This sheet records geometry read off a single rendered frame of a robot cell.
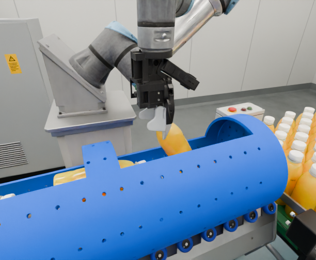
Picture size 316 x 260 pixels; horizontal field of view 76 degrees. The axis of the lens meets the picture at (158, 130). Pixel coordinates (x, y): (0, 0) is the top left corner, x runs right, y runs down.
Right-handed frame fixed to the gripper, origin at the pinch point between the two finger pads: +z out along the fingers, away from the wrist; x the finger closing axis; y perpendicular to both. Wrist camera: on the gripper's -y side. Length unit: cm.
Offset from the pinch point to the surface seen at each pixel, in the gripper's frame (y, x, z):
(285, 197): -37.3, 15.9, 24.6
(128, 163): 10.9, 5.4, 3.9
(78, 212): 22.5, 15.7, 3.3
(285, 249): -101, 1, 120
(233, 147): -12.6, 12.8, 0.4
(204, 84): -198, -255, 82
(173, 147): -1.8, 3.2, 3.9
